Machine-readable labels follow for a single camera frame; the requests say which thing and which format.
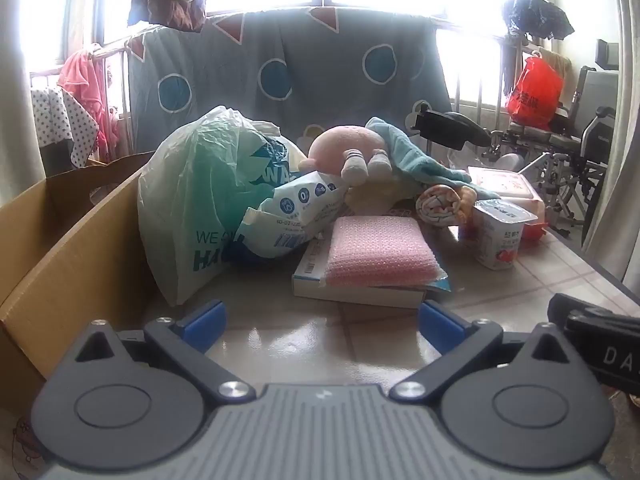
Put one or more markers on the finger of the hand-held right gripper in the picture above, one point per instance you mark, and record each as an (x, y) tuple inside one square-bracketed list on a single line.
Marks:
[(559, 307)]

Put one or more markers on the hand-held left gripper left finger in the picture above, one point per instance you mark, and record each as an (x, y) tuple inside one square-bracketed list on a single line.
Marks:
[(205, 325)]

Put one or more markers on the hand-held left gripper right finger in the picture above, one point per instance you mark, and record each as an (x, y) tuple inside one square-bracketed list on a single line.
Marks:
[(440, 327)]

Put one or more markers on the white yogurt cup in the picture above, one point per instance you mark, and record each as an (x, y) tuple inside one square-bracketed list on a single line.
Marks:
[(500, 240)]

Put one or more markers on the pink sponge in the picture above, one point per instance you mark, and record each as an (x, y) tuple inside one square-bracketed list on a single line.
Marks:
[(380, 250)]

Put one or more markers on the blue teal tissue pack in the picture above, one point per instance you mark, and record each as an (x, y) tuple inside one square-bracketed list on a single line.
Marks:
[(275, 240)]

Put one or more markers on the patterned cloth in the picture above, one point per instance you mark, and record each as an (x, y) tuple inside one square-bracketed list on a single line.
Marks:
[(440, 205)]

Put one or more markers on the cardboard box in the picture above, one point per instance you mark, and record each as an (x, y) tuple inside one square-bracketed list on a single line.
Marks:
[(75, 260)]

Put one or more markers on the teal towel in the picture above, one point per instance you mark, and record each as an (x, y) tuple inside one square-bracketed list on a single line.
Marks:
[(415, 160)]

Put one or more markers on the pink plush toy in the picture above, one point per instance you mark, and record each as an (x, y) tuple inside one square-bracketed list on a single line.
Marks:
[(340, 147)]

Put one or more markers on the pink wet wipes pack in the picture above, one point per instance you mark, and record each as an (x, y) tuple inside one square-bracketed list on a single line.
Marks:
[(505, 182)]

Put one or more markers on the pale curtain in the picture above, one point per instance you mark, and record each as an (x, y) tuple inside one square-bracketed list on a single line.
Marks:
[(20, 150), (625, 185)]

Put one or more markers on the white green plastic bag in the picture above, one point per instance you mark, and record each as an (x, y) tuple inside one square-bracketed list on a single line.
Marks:
[(200, 185)]

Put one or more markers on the wheelchair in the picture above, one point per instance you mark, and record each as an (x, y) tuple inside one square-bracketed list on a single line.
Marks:
[(575, 140)]

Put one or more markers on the black headrest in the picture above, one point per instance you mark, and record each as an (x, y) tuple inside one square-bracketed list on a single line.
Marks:
[(450, 127)]

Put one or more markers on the red plastic bag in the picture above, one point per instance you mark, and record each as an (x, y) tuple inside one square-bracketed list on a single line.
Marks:
[(532, 92)]

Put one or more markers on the beige hanging towel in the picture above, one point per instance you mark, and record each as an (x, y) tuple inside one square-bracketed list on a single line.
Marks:
[(555, 62)]

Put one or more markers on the polka dot cloth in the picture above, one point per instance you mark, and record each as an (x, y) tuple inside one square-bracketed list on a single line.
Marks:
[(60, 120)]

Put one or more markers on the pink hanging garment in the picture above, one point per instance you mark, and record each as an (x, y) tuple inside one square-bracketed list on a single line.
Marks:
[(85, 80)]

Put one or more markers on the grey blanket with circles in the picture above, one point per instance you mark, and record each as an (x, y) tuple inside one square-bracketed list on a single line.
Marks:
[(300, 60)]

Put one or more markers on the dark hanging clothes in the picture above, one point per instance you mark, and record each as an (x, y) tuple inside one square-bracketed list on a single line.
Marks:
[(537, 12)]

